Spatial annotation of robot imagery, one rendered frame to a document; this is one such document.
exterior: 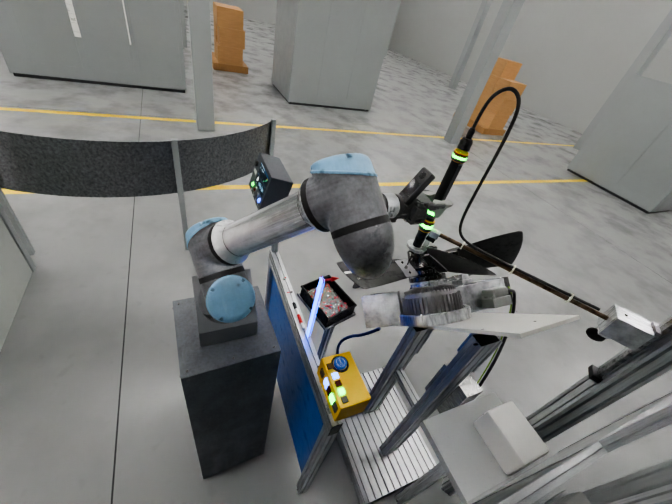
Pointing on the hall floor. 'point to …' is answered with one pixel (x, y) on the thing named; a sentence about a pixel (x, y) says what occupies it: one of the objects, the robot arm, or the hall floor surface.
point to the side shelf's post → (421, 484)
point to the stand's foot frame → (392, 411)
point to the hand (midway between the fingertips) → (446, 198)
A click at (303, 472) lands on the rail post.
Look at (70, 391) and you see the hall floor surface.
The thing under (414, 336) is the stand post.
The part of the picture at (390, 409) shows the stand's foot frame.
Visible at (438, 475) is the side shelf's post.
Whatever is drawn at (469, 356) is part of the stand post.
